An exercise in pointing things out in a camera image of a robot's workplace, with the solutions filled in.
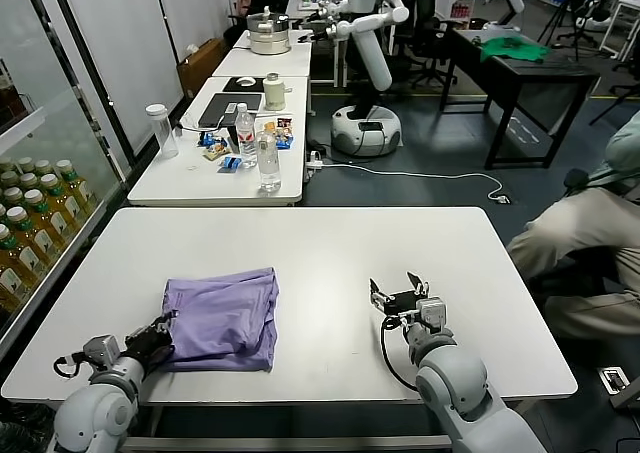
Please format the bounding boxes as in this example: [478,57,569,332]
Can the black table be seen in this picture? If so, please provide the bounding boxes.
[439,26,602,171]

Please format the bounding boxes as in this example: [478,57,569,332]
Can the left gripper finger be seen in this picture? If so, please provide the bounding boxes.
[150,310,180,336]

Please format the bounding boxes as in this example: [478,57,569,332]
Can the black mouse pad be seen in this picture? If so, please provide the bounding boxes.
[222,76,267,94]

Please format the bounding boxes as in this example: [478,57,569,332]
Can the white table with pot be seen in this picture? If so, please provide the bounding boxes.
[212,28,314,80]

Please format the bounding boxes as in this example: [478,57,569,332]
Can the tall clear water bottle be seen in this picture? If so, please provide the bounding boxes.
[255,131,283,195]

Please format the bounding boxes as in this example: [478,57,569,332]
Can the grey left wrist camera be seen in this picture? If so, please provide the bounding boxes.
[82,336,122,370]

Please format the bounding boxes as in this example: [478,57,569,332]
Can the grey laptop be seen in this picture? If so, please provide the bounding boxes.
[197,92,264,130]

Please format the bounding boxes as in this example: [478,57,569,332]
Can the white side table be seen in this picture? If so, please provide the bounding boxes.
[127,76,311,209]

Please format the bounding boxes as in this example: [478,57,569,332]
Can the green cloth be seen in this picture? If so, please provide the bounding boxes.
[479,36,552,66]

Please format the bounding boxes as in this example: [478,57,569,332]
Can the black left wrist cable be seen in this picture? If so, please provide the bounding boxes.
[53,354,87,380]

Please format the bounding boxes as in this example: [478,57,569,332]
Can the white humanoid robot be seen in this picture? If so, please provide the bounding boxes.
[298,0,411,160]

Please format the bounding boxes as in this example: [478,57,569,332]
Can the yellow white snack packet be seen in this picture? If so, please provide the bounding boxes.
[202,142,233,162]

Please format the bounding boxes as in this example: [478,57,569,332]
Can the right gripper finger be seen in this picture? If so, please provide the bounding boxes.
[405,271,432,300]
[368,277,394,314]

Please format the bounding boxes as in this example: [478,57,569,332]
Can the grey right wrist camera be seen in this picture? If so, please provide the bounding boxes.
[415,297,447,332]

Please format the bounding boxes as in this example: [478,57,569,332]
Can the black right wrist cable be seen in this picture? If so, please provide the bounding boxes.
[380,315,419,390]

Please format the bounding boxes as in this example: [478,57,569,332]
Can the cream thermos jug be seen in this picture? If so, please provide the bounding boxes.
[262,71,293,112]

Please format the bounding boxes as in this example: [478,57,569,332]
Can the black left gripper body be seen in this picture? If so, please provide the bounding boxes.
[124,323,177,370]

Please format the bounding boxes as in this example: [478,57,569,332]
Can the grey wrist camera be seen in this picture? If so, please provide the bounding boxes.
[415,297,447,332]
[82,336,122,370]

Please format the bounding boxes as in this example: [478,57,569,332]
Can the red label water bottle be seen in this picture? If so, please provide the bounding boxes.
[234,102,259,169]

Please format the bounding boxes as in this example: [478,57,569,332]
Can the white floor cable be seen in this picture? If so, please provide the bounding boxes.
[319,159,512,206]

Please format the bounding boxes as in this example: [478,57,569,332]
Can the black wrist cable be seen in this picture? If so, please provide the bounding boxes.
[380,315,419,390]
[53,354,87,380]

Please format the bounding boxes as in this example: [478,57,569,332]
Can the black office chair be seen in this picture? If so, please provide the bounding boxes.
[399,0,459,90]

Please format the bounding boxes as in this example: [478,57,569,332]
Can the black tripod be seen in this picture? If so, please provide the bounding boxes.
[537,0,604,63]

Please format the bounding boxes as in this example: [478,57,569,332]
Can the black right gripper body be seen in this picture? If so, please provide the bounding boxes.
[382,289,427,319]

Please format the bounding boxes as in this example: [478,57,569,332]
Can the white rice cooker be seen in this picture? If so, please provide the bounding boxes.
[245,5,293,57]

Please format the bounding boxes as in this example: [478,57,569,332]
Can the clear tumbler white lid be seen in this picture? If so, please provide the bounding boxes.
[145,103,180,160]

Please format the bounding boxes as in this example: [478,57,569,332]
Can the brown cardboard box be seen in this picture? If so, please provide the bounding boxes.
[177,37,229,102]

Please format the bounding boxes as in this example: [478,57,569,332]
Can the floor socket box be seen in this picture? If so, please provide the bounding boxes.
[595,366,631,394]

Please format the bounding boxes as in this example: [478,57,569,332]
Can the seated person beige trousers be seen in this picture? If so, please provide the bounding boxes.
[504,120,640,342]

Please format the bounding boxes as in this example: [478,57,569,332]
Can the purple t-shirt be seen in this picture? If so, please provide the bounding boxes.
[160,266,279,373]

